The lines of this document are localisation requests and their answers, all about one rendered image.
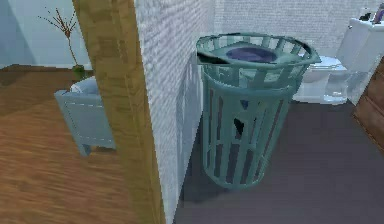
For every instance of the teal slatted bin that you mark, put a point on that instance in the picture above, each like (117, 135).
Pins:
(246, 140)

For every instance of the brown wooden cupboard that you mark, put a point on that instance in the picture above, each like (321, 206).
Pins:
(371, 103)

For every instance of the purple bottle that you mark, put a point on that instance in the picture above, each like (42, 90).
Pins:
(378, 14)

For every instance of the white toilet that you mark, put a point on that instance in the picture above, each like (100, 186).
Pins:
(358, 43)

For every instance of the pale blue armchair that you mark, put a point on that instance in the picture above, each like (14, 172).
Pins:
(88, 123)

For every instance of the bare twig house plant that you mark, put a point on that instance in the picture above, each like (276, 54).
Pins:
(69, 36)

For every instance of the small black object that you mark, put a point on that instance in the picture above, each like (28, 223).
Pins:
(365, 16)

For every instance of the light wooden room door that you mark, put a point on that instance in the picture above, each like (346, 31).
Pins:
(116, 100)

